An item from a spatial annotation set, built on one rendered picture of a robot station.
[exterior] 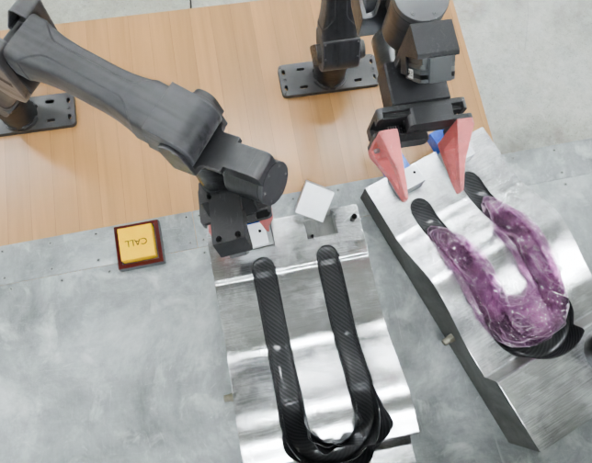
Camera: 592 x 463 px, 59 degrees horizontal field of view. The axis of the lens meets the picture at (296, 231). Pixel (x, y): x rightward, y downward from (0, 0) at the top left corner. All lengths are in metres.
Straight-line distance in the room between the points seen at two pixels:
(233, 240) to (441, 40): 0.33
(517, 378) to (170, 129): 0.64
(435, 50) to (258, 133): 0.56
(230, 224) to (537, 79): 1.76
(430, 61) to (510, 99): 1.65
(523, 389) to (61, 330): 0.77
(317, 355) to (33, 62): 0.56
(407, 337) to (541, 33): 1.66
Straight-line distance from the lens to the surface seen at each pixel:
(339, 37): 0.96
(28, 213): 1.08
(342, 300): 0.88
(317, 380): 0.83
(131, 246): 0.96
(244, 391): 0.84
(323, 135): 1.05
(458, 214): 0.98
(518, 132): 2.14
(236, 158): 0.63
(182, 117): 0.62
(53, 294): 1.03
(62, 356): 1.01
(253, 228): 0.82
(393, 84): 0.61
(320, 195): 0.87
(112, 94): 0.65
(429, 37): 0.56
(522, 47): 2.33
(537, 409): 0.93
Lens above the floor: 1.74
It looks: 75 degrees down
